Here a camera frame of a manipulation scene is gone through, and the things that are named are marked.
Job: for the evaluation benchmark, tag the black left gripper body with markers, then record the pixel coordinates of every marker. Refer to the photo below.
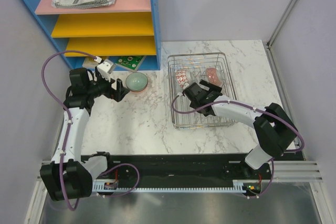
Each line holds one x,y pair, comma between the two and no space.
102,87

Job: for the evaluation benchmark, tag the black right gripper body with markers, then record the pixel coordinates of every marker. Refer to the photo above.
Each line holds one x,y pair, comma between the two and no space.
212,87

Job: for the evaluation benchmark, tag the celadon green bowl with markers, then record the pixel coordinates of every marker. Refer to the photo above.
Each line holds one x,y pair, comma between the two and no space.
136,81

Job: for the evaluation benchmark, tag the black white floral bowl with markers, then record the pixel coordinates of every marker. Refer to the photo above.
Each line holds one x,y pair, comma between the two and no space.
213,77

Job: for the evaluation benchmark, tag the red diamond pattern bowl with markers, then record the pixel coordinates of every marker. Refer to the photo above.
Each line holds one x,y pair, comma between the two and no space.
182,77

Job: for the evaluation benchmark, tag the pink bowl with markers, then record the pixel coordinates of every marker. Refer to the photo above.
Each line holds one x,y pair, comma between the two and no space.
137,91

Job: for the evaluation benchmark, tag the chrome wire dish rack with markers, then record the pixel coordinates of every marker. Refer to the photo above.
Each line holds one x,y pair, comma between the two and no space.
196,80

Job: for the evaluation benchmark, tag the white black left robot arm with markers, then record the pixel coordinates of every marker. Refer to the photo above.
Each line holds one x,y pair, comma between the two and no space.
68,176

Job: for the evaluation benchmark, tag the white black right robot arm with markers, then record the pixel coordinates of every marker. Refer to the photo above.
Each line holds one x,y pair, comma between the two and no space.
274,129

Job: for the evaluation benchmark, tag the yellow white book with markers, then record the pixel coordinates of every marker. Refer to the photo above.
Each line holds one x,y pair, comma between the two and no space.
90,63

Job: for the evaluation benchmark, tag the green white book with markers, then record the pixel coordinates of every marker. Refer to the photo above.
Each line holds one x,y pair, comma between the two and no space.
131,63

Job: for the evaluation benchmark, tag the blue pink yellow shelf unit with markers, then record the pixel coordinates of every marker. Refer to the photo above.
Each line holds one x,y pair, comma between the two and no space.
125,29

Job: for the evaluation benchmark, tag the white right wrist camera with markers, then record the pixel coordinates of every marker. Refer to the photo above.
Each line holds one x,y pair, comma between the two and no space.
183,86

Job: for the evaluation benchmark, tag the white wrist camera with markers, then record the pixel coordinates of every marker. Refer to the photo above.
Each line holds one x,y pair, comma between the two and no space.
183,86
105,69

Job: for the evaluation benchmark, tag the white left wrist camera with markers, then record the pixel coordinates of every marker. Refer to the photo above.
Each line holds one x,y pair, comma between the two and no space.
105,69

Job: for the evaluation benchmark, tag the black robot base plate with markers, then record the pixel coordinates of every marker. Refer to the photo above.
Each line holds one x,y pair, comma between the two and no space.
190,170

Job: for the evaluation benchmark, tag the white slotted cable duct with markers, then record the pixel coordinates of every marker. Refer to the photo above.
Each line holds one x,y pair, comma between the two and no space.
104,186

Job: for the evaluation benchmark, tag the aluminium frame rail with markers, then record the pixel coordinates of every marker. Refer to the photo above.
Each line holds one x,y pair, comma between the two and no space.
296,171

